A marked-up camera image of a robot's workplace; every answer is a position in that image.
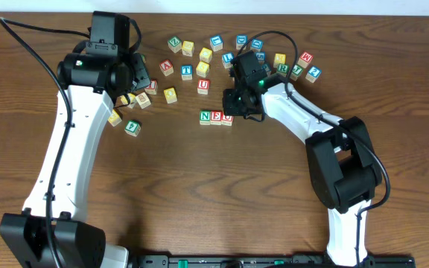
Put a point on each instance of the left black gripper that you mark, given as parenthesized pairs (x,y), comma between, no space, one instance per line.
(141,71)

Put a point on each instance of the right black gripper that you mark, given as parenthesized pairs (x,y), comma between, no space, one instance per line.
(232,105)

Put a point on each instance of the red u block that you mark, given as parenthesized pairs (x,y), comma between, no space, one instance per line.
(203,86)
(227,120)

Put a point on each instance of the red E block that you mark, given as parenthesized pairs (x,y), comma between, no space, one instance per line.
(216,117)

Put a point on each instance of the green N block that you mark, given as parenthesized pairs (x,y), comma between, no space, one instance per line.
(205,117)

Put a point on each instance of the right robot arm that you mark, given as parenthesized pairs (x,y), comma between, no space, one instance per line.
(343,167)

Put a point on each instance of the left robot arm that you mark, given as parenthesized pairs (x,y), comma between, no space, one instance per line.
(51,229)

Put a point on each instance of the red I block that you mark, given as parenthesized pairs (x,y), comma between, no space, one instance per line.
(152,88)

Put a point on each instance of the yellow block beside V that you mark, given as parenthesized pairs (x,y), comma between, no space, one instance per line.
(129,100)

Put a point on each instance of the plain wooden picture block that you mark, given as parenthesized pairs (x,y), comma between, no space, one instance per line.
(143,100)

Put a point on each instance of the red A block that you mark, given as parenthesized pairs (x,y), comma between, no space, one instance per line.
(166,67)

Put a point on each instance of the yellow O block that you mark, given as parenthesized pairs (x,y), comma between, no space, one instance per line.
(170,95)

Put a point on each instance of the blue P block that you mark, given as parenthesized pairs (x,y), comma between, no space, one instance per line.
(267,68)

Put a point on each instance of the blue L block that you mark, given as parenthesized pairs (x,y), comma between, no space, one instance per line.
(226,59)

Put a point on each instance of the blue T block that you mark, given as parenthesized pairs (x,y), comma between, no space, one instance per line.
(186,72)

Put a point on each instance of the yellow block far left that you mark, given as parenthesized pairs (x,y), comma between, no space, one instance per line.
(114,119)

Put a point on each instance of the yellow S block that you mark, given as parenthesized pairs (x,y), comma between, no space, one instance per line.
(202,69)

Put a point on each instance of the green Z block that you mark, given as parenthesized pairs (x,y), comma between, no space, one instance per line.
(175,44)

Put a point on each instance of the green 4 block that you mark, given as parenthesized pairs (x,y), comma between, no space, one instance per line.
(132,128)

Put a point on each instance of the blue 5 block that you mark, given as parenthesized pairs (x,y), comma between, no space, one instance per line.
(261,56)

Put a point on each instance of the yellow block top row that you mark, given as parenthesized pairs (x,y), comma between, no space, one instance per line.
(187,48)

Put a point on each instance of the yellow C block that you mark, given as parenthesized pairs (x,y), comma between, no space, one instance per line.
(206,55)

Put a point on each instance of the green R block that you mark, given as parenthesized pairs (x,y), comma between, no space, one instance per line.
(283,69)

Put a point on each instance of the yellow K block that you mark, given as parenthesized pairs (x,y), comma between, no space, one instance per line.
(279,59)

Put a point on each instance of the blue D block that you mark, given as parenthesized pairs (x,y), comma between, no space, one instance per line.
(240,41)

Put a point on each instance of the blue block top row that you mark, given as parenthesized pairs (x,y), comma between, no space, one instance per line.
(216,42)

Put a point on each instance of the green J block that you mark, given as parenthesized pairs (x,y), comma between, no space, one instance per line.
(297,72)

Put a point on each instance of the red M block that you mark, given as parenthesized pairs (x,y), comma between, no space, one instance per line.
(305,59)

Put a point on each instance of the blue 2 block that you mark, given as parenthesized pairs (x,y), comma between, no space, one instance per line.
(313,74)

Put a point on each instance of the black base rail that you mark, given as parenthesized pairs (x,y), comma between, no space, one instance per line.
(297,260)

